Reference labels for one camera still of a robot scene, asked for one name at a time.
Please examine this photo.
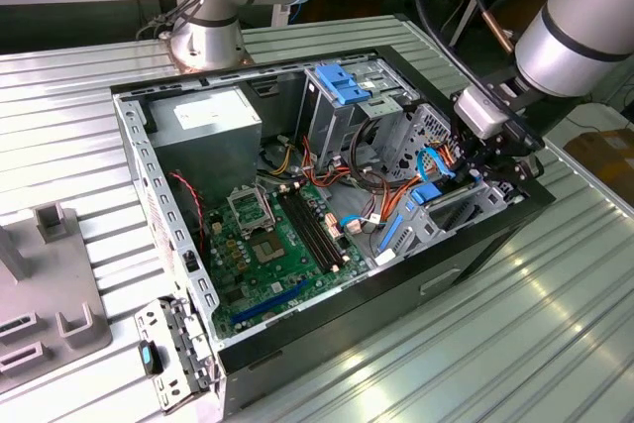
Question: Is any metal socket cover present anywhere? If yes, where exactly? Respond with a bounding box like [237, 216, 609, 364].
[226, 186, 274, 235]

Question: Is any black case fan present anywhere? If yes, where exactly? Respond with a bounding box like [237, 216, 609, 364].
[165, 169, 209, 265]

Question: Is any blue plastic bay latch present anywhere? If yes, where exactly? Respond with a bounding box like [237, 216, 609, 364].
[314, 63, 372, 105]

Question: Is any green motherboard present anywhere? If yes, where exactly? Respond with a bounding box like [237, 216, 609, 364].
[205, 182, 370, 340]

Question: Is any white flat sheet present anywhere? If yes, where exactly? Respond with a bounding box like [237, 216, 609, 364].
[539, 104, 634, 157]

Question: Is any black RAM slot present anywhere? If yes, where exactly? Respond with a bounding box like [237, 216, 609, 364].
[275, 189, 327, 274]
[298, 184, 349, 267]
[290, 186, 341, 269]
[282, 188, 333, 272]

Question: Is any orange power wire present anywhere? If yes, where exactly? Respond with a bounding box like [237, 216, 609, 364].
[379, 141, 463, 227]

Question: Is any black blue bracket latch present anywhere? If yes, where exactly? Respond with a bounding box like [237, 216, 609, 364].
[137, 339, 165, 375]

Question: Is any CPU socket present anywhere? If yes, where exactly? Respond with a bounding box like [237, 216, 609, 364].
[246, 230, 289, 266]

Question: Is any grey power supply unit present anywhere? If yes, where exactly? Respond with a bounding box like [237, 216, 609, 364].
[147, 90, 263, 206]

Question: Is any blue expansion slot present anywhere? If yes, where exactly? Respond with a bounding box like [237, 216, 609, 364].
[230, 277, 311, 328]

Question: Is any yellow wire bundle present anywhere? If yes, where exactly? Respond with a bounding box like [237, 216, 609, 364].
[266, 134, 294, 177]

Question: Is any grey parts rack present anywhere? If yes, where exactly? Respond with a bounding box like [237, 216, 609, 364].
[0, 202, 113, 380]

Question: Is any black open PC case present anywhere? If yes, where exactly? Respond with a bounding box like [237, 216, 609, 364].
[109, 44, 557, 419]

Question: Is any brown cardboard box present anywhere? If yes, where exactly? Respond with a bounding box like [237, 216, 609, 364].
[563, 128, 634, 196]

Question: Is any copper cable sleeve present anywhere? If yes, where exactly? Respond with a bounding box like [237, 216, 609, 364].
[482, 9, 517, 55]

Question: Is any light blue short wire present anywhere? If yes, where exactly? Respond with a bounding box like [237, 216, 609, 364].
[340, 212, 385, 237]

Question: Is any grey metal disk bay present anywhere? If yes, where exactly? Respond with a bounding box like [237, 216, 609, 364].
[373, 103, 526, 265]

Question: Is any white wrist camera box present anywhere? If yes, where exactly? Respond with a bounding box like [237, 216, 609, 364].
[455, 87, 512, 140]

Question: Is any hard disk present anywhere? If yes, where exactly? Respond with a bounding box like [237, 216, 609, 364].
[378, 172, 484, 254]

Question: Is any metal expansion slot bracket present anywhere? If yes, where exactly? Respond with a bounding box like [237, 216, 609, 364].
[134, 296, 222, 413]

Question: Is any black wire loop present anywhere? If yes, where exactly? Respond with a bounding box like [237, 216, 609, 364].
[348, 118, 397, 191]

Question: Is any grey metal optical drive cage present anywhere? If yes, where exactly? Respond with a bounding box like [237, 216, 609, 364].
[296, 58, 415, 172]

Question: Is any red orange wire bundle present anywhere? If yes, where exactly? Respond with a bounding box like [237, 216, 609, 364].
[296, 135, 353, 194]

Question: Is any blue data wire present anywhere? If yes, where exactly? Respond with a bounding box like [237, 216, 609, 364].
[415, 145, 458, 182]

